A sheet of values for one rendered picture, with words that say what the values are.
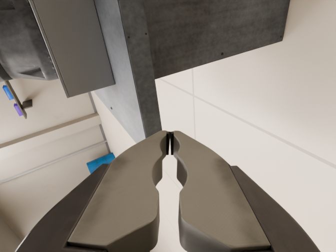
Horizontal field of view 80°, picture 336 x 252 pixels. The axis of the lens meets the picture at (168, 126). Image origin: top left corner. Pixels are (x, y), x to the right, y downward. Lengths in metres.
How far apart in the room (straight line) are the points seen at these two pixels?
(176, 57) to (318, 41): 0.45
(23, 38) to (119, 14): 0.21
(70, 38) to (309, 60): 0.69
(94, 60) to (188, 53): 0.24
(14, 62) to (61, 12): 0.14
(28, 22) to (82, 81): 0.13
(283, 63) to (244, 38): 0.22
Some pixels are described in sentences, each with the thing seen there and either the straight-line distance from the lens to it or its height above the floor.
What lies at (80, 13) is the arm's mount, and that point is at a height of 0.63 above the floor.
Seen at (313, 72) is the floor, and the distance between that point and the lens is 0.82.
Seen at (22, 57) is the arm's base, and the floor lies 0.75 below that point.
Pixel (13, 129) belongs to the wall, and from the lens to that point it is 6.72.
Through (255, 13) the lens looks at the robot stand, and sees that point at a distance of 0.71.
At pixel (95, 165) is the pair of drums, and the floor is 0.64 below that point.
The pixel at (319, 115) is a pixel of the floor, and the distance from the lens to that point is 0.85.
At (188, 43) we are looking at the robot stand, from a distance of 0.55.
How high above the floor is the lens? 0.71
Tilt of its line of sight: 23 degrees down
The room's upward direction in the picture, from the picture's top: 113 degrees counter-clockwise
